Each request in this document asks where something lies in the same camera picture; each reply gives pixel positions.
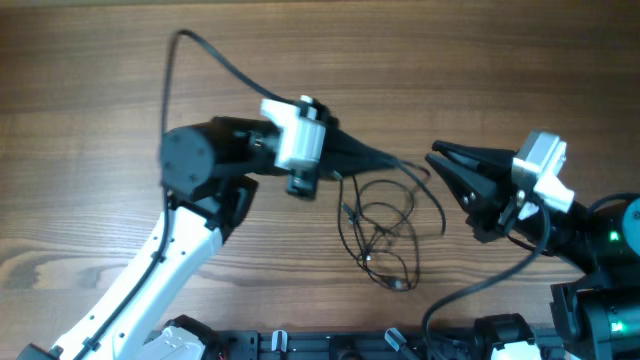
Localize right camera cable black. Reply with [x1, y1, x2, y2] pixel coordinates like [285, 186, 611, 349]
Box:
[421, 195, 551, 360]

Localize camera cable black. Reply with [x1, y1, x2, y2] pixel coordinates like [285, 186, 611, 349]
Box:
[56, 29, 286, 359]
[421, 195, 551, 360]

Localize left camera cable black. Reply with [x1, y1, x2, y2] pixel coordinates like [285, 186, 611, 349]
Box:
[56, 29, 286, 359]

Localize black thin cable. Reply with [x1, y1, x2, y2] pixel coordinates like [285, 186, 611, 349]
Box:
[329, 159, 431, 294]

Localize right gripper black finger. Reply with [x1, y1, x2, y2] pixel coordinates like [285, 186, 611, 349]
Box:
[426, 154, 510, 215]
[432, 140, 516, 173]

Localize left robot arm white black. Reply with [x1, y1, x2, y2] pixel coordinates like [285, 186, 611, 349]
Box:
[21, 96, 396, 359]

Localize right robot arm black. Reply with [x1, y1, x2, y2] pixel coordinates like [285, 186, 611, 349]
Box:
[425, 132, 639, 359]

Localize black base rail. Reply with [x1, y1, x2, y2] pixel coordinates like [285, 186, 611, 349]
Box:
[214, 327, 551, 360]

